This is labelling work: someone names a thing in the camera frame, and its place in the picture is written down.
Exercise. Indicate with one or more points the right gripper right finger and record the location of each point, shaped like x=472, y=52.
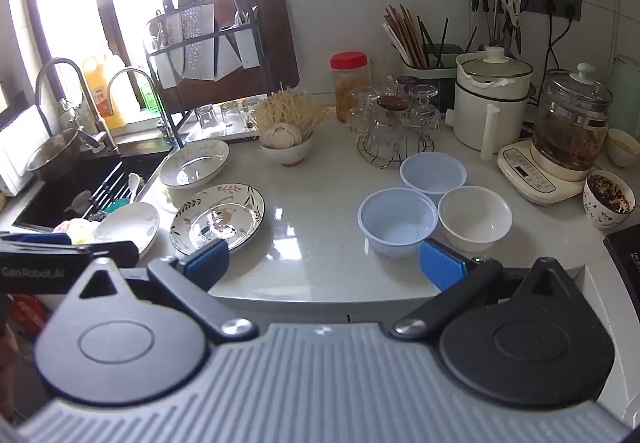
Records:
x=460, y=281

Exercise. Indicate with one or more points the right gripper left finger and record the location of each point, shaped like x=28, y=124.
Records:
x=185, y=283

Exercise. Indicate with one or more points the white ceramic bowl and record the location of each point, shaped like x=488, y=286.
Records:
x=474, y=217

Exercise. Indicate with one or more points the white plate with orange rim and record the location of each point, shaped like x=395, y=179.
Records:
x=138, y=222

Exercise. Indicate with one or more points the light blue plastic bowl front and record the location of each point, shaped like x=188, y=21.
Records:
x=395, y=221

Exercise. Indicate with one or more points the light blue plastic bowl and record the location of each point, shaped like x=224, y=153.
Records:
x=432, y=173
x=395, y=221

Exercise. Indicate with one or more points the large leaf-pattern white bowl plate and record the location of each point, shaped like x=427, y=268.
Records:
x=195, y=164

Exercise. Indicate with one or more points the chrome kitchen faucet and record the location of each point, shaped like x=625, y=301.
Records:
x=98, y=136

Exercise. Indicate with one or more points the floral patterned plate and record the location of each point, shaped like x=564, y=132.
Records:
x=231, y=212

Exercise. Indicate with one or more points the stainless steel pot in sink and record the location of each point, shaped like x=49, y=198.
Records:
x=56, y=156

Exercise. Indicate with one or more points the light blue plastic bowl back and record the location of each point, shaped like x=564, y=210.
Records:
x=432, y=173

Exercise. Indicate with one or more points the white rice spoon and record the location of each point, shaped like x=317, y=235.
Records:
x=134, y=181

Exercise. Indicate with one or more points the sink drying rack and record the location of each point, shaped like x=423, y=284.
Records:
x=111, y=191

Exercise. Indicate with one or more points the drinking glass on tray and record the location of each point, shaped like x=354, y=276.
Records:
x=206, y=116
x=248, y=105
x=230, y=114

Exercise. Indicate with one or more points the bowl with onion and mushrooms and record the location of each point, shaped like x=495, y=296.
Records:
x=285, y=144

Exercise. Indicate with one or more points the black induction cooktop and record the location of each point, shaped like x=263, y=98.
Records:
x=624, y=249

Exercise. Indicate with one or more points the patterned bowl with spices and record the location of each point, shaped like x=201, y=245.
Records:
x=607, y=199

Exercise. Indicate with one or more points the white electric cooking pot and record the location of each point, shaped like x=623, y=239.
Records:
x=490, y=100

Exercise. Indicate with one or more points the glass health kettle with base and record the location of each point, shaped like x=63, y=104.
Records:
x=570, y=127

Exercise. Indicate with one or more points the orange detergent bottle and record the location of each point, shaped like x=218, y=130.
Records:
x=98, y=71

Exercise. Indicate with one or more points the green chopstick holder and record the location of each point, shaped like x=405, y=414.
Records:
x=426, y=54

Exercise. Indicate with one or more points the small bowl with sauce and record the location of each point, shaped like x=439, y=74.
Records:
x=622, y=148

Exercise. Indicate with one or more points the dark wooden cutting board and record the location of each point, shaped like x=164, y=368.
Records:
x=270, y=31

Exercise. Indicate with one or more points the mint green electric kettle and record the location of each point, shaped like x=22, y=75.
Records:
x=624, y=84

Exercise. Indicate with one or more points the red-lid plastic jar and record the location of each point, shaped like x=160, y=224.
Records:
x=349, y=70

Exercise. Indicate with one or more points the hanging scissors and utensils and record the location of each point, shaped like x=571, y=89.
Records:
x=503, y=22

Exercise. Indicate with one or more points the wire rack with glass cups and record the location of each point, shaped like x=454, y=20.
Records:
x=392, y=126

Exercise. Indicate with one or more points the black wall power outlet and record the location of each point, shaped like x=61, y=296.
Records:
x=561, y=8

